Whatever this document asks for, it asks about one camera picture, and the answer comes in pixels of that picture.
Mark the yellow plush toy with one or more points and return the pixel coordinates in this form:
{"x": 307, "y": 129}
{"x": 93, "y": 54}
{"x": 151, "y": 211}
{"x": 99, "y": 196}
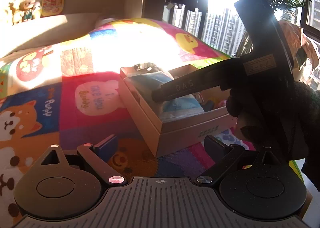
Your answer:
{"x": 17, "y": 14}

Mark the red yellow picture card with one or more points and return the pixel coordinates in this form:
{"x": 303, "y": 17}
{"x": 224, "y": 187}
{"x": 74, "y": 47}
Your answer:
{"x": 51, "y": 7}

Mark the pink cardboard box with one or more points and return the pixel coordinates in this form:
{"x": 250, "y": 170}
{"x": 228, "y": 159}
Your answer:
{"x": 165, "y": 138}

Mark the colourful cartoon play mat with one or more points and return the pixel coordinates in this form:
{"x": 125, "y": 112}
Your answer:
{"x": 87, "y": 108}

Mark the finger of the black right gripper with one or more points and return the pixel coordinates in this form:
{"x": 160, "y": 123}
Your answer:
{"x": 220, "y": 74}

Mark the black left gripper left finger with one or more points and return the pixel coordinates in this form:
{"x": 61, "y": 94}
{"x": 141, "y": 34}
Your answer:
{"x": 63, "y": 184}

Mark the baby doll figure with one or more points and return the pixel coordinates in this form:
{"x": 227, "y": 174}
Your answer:
{"x": 28, "y": 8}

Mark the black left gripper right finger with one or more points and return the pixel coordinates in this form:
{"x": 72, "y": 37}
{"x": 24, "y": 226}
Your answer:
{"x": 254, "y": 184}

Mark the small white duck toy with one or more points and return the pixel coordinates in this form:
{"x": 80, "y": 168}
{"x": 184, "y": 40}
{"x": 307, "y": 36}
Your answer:
{"x": 36, "y": 13}

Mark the dark brown plush bear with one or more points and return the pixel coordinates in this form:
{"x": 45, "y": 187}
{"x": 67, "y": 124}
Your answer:
{"x": 287, "y": 119}

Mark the hanging pink clothes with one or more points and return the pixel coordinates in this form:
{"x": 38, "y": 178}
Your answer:
{"x": 304, "y": 52}

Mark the white sofa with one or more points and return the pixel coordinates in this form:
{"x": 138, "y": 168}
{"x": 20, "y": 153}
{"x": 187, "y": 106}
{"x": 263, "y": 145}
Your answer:
{"x": 46, "y": 31}

